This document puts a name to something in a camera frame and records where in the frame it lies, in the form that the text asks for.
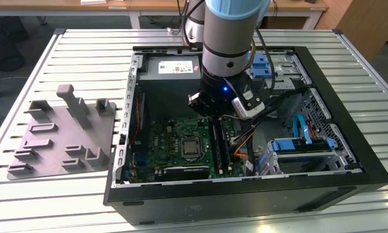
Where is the grey power supply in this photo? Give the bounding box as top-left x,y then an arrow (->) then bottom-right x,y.
137,55 -> 204,118

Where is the hard disk in blue carrier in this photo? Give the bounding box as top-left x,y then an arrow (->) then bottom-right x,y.
271,137 -> 336,153

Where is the black chair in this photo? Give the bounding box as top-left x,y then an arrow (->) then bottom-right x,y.
0,16 -> 29,72

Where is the grey metal drive cage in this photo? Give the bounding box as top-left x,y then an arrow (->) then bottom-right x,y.
245,52 -> 314,107

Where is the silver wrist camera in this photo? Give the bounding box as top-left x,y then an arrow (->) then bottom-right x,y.
231,90 -> 267,121

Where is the green motherboard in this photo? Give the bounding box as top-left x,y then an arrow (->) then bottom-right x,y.
129,116 -> 247,183

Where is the blue SATA cable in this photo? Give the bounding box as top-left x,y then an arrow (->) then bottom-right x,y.
291,113 -> 315,145

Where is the grey parts rack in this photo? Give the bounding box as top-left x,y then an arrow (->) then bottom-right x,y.
5,84 -> 123,182

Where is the blue RAM stick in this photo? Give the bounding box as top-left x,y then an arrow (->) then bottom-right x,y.
212,118 -> 224,172

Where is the wooden cabinet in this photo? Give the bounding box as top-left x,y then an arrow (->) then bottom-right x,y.
336,0 -> 388,61

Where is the CPU socket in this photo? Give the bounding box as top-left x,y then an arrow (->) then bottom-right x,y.
177,133 -> 205,163

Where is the black graphics card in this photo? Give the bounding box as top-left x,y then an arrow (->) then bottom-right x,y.
163,165 -> 211,182

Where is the black cable bundle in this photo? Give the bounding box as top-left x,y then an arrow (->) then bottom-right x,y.
251,87 -> 311,127

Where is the silver CPU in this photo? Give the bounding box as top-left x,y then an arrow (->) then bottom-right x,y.
183,140 -> 201,156

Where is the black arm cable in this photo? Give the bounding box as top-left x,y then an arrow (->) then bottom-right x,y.
255,28 -> 279,91

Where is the black PC case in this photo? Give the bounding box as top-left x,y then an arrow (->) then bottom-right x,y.
103,45 -> 388,225

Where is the grey metal disk bay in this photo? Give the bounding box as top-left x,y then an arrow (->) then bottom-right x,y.
257,138 -> 366,177

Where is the orange wire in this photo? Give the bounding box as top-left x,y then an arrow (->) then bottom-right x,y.
235,126 -> 259,158

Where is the wooden desk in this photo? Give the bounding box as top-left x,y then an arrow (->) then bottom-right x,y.
0,0 -> 330,30

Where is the blue drive latch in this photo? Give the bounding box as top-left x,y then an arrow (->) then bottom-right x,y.
247,53 -> 276,80

